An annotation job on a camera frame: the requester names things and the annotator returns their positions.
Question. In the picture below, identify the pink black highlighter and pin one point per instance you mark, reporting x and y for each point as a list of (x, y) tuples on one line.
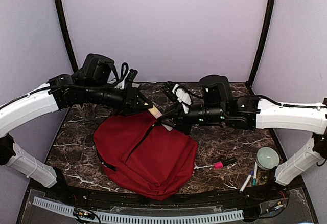
[(225, 162)]

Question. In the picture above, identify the black right frame post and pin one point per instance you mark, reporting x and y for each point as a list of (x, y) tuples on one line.
[(261, 44)]

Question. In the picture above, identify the grey slotted cable duct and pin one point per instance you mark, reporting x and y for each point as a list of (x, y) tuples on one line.
[(138, 215)]

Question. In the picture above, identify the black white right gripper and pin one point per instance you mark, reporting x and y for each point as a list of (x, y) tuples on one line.
[(181, 124)]

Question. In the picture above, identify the black front frame rail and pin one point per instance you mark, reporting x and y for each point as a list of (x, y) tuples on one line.
[(258, 204)]

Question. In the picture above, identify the white blue marker pen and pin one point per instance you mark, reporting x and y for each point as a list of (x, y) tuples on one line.
[(245, 183)]

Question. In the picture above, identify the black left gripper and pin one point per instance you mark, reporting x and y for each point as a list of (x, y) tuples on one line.
[(131, 103)]

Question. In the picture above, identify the black frame post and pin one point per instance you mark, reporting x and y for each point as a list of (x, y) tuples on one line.
[(261, 44), (65, 35)]

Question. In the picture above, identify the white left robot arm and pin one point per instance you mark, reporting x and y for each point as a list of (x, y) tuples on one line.
[(19, 121)]

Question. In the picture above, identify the white teal marker pen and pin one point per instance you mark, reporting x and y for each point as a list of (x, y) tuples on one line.
[(255, 174)]

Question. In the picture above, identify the white mug with coral print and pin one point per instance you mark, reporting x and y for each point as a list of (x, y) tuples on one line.
[(88, 112)]

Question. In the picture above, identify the round glass jar lid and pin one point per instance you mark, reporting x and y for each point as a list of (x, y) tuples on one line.
[(267, 158)]

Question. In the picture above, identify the red student backpack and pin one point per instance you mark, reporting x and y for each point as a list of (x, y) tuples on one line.
[(139, 154)]

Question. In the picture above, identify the white purple marker pen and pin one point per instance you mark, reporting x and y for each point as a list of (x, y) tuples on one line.
[(251, 173)]

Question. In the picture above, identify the black left frame post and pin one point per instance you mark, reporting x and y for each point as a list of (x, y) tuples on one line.
[(65, 35)]

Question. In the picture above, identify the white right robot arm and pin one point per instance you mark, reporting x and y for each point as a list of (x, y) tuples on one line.
[(301, 127)]

